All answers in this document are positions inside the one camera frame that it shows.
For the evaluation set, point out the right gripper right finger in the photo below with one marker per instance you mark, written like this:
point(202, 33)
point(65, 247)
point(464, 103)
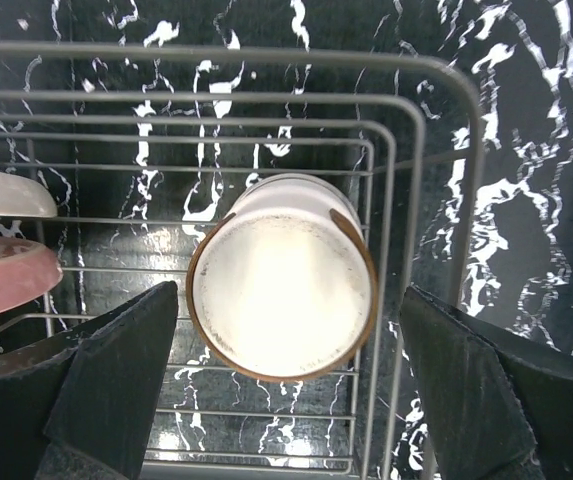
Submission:
point(497, 405)

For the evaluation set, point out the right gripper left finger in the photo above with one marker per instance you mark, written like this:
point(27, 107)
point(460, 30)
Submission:
point(80, 404)

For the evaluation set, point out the white brown steel tumbler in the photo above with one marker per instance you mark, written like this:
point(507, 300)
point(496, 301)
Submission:
point(284, 288)

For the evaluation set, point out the wire dish rack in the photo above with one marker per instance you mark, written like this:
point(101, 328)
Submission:
point(144, 150)

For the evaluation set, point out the front beige pink plate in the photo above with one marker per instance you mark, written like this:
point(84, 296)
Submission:
point(28, 270)

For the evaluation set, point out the rear beige plate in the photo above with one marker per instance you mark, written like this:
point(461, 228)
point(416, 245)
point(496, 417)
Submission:
point(24, 197)

